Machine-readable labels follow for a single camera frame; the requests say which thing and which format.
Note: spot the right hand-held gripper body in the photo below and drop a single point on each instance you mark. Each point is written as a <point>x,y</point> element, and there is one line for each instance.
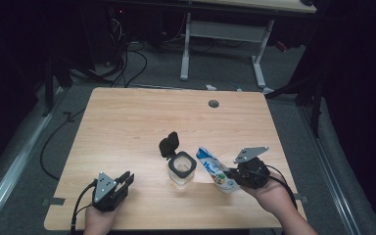
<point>253,173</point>

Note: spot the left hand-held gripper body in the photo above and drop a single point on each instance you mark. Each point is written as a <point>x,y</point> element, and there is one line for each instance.
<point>104,191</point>

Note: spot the white and blue pouch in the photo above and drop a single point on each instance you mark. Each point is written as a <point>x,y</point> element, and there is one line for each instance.
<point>213,169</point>

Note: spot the glass jar with black lid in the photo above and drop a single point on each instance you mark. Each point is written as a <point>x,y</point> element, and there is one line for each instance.
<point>169,145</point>

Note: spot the person's left hand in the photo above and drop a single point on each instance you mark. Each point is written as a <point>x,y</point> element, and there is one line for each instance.
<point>99,223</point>

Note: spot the person's right hand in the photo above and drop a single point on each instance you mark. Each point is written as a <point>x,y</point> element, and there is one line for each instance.
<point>275,197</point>

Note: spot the grey tape piece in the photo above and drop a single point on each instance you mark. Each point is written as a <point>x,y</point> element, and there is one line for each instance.
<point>303,198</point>
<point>54,201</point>

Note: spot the black metal stand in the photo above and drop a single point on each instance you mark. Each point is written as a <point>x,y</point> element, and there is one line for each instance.
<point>48,98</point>
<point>316,114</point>

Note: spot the white scrap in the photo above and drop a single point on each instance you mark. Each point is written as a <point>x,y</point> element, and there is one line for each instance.
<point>211,87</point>

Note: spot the small red object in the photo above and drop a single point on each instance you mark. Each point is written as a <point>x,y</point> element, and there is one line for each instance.
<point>281,46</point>

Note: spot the aluminium floor rail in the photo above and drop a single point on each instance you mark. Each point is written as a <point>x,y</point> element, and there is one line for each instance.
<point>13,169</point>
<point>326,169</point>

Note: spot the desk with white metal frame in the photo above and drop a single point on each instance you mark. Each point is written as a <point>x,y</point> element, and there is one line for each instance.
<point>222,31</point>

